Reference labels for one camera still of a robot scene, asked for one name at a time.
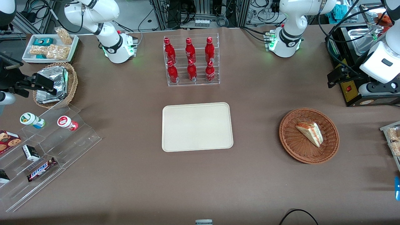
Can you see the small black packet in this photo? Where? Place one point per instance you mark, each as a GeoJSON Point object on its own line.
{"type": "Point", "coordinates": [3, 177]}

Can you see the teal snack box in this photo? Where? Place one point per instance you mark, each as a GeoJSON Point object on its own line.
{"type": "Point", "coordinates": [43, 41]}

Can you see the beige rectangular tray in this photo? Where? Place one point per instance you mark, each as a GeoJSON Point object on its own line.
{"type": "Point", "coordinates": [197, 126]}

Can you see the silver metal pan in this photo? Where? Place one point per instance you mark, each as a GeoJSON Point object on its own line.
{"type": "Point", "coordinates": [362, 40]}

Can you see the clear acrylic stepped display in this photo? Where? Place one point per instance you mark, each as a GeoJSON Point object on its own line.
{"type": "Point", "coordinates": [78, 140]}

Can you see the clear bag of rice snack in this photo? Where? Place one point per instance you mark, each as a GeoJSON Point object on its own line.
{"type": "Point", "coordinates": [395, 148]}
{"type": "Point", "coordinates": [394, 133]}

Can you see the black metal appliance box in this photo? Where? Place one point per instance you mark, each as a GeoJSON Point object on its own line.
{"type": "Point", "coordinates": [350, 93]}

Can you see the red cola bottle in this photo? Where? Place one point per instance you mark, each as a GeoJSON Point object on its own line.
{"type": "Point", "coordinates": [209, 50]}
{"type": "Point", "coordinates": [169, 51]}
{"type": "Point", "coordinates": [172, 73]}
{"type": "Point", "coordinates": [189, 51]}
{"type": "Point", "coordinates": [210, 72]}
{"type": "Point", "coordinates": [192, 72]}

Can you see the large clear bag of crackers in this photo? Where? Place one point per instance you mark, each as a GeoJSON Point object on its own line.
{"type": "Point", "coordinates": [58, 52]}

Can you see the clear bag of peanuts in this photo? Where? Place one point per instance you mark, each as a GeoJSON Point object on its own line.
{"type": "Point", "coordinates": [64, 36]}

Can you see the brown table cover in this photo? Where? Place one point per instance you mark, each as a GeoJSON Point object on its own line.
{"type": "Point", "coordinates": [256, 175]}

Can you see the green lid yogurt cup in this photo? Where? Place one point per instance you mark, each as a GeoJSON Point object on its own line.
{"type": "Point", "coordinates": [29, 120]}

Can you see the small black white box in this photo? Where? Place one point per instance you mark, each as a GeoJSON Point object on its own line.
{"type": "Point", "coordinates": [30, 153]}

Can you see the blue plastic object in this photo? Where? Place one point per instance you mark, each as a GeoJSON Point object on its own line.
{"type": "Point", "coordinates": [397, 188]}

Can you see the silver foil packet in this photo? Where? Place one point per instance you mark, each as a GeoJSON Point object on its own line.
{"type": "Point", "coordinates": [47, 99]}
{"type": "Point", "coordinates": [54, 76]}

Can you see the clear acrylic bottle rack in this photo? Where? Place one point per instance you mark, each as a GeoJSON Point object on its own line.
{"type": "Point", "coordinates": [195, 84]}

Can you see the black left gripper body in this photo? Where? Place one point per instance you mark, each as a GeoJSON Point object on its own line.
{"type": "Point", "coordinates": [355, 74]}

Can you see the deep tan wicker basket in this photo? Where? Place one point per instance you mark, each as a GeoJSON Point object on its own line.
{"type": "Point", "coordinates": [72, 82]}

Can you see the red lid yogurt cup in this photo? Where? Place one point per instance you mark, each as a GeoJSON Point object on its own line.
{"type": "Point", "coordinates": [66, 122]}

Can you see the orange snack bag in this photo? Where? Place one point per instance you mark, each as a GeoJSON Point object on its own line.
{"type": "Point", "coordinates": [384, 19]}

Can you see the grey tray with snacks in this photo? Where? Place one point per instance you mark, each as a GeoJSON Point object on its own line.
{"type": "Point", "coordinates": [385, 127]}

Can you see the triangle sandwich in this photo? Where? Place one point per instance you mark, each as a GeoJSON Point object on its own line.
{"type": "Point", "coordinates": [311, 132]}

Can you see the red cookie box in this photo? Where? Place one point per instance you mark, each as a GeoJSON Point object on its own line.
{"type": "Point", "coordinates": [7, 141]}

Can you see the white rectangular snack tray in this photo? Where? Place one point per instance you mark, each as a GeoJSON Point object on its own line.
{"type": "Point", "coordinates": [27, 54]}

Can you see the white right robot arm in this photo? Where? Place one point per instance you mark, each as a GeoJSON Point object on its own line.
{"type": "Point", "coordinates": [93, 12]}

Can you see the aluminium equipment frame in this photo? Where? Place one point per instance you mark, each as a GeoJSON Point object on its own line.
{"type": "Point", "coordinates": [162, 14]}

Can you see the round brown wicker basket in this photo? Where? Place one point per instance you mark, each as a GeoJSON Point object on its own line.
{"type": "Point", "coordinates": [297, 147]}

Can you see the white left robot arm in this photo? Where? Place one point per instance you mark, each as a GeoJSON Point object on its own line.
{"type": "Point", "coordinates": [290, 18]}

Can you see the small grey metal object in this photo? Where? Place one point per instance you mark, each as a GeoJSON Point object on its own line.
{"type": "Point", "coordinates": [203, 222]}

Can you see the Snickers chocolate bar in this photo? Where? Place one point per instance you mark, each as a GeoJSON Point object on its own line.
{"type": "Point", "coordinates": [41, 169]}

